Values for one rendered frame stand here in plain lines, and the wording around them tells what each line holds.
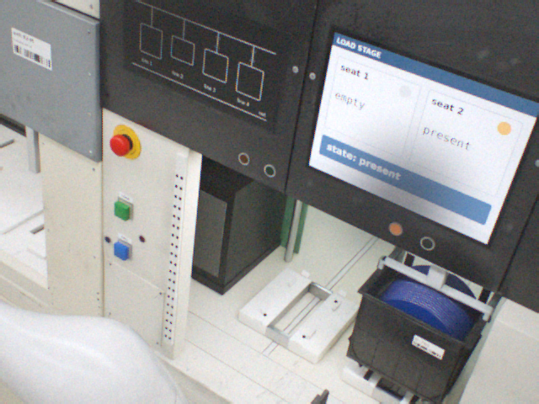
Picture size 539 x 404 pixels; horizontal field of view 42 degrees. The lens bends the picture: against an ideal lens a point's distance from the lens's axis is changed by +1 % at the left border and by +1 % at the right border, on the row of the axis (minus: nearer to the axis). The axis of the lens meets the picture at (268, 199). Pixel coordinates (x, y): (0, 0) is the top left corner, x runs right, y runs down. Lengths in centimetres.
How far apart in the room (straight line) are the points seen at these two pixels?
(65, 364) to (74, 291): 103
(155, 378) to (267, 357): 93
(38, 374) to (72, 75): 79
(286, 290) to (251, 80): 74
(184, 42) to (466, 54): 44
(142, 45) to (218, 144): 20
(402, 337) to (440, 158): 54
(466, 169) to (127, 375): 53
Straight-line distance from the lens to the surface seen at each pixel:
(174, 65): 115
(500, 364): 103
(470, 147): 94
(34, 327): 63
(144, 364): 64
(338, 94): 99
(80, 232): 152
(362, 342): 147
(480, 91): 91
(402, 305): 142
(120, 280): 151
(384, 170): 100
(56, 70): 135
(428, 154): 96
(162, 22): 114
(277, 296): 167
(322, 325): 162
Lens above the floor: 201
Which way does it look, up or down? 34 degrees down
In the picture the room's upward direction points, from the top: 9 degrees clockwise
